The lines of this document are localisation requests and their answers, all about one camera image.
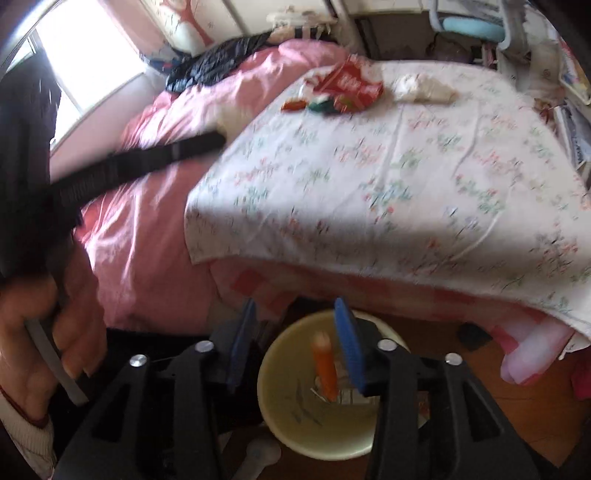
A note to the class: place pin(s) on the pink printed curtain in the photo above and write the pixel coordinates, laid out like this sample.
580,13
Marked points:
138,27

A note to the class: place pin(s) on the floral tablecloth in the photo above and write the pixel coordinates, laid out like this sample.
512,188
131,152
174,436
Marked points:
369,184

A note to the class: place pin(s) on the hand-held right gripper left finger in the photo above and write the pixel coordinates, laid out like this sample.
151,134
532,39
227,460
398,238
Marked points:
242,341

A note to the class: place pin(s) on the cream round bin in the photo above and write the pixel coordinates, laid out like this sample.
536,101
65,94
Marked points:
323,438

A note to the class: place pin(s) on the orange wrapper piece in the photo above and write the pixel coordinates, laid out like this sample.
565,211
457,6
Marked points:
293,105

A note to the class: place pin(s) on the striped beige cloth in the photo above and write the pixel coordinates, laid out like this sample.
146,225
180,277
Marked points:
300,32

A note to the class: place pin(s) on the window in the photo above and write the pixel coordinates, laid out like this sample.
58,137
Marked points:
92,50

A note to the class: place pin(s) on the person's left hand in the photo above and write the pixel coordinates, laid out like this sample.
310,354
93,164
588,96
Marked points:
23,350

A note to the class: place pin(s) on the stack of magazines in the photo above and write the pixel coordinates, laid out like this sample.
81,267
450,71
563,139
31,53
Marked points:
577,138

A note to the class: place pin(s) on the person's left forearm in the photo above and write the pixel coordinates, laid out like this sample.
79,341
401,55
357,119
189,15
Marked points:
23,447

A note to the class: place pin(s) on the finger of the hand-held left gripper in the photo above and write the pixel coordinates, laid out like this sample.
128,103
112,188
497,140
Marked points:
138,161

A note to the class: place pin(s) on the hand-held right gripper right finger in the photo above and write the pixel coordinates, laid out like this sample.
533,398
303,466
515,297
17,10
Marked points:
351,346

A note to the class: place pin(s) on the black puffer jacket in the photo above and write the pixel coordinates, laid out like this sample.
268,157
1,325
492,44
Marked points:
217,60

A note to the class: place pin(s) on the pink duvet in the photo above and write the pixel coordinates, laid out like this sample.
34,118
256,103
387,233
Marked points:
152,230

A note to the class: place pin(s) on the white wardrobe with tree print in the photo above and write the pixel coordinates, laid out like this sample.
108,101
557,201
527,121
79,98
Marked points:
194,23

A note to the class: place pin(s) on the grey and blue desk chair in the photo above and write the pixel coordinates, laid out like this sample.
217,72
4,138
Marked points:
471,27

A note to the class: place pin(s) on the white tissue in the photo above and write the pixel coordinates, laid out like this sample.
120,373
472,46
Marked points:
422,87

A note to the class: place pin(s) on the white plastic object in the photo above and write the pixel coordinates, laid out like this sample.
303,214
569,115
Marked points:
258,457

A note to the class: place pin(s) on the red snack wrapper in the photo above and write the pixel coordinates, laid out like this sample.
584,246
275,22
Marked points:
351,81

